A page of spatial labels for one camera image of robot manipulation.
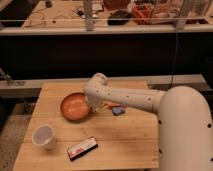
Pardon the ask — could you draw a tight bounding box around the orange carrot toy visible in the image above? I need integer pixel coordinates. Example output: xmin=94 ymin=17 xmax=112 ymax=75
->
xmin=104 ymin=101 xmax=121 ymax=109

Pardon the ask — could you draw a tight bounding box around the orange basket on shelf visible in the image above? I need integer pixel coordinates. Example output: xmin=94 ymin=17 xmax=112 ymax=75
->
xmin=131 ymin=6 xmax=152 ymax=25

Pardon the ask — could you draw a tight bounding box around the orange ceramic bowl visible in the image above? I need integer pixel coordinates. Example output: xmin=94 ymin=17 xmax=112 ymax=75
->
xmin=60 ymin=93 xmax=91 ymax=121

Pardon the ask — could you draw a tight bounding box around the black and white box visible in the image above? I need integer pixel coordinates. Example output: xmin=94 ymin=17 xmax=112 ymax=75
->
xmin=67 ymin=137 xmax=98 ymax=161

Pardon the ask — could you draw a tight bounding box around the grey metal post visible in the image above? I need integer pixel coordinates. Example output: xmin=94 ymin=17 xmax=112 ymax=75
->
xmin=83 ymin=0 xmax=94 ymax=31

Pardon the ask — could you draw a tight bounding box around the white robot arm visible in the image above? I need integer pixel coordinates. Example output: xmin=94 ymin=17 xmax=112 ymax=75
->
xmin=84 ymin=73 xmax=213 ymax=171

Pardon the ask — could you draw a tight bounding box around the blue sponge block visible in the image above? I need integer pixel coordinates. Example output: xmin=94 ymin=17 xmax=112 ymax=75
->
xmin=111 ymin=106 xmax=126 ymax=116

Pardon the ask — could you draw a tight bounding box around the metal clamp at left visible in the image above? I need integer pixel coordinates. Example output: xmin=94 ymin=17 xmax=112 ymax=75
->
xmin=0 ymin=68 xmax=25 ymax=86

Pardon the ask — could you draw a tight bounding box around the white plastic cup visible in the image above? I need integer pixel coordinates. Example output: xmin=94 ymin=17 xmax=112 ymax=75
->
xmin=32 ymin=125 xmax=56 ymax=150

